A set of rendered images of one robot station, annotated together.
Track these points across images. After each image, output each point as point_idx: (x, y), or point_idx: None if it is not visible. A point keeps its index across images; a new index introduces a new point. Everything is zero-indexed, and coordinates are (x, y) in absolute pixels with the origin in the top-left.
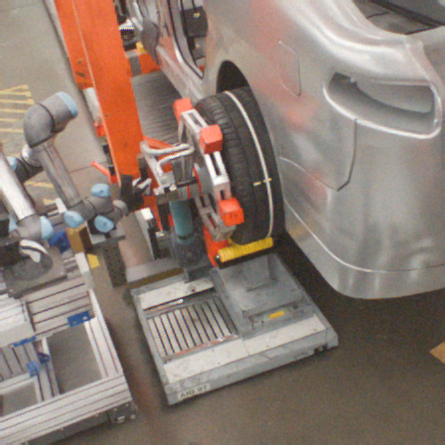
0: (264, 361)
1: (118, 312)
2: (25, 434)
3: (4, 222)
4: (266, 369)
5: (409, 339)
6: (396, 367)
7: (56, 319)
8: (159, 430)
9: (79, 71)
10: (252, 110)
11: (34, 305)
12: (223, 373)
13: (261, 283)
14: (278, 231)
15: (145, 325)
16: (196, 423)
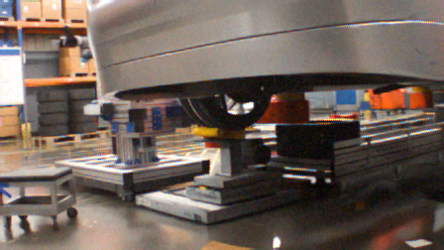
0: (171, 204)
1: None
2: (94, 174)
3: (64, 28)
4: (171, 212)
5: (229, 239)
6: (193, 239)
7: (118, 120)
8: (118, 206)
9: (372, 94)
10: None
11: (114, 107)
12: (156, 199)
13: (223, 174)
14: (200, 112)
15: None
16: (125, 210)
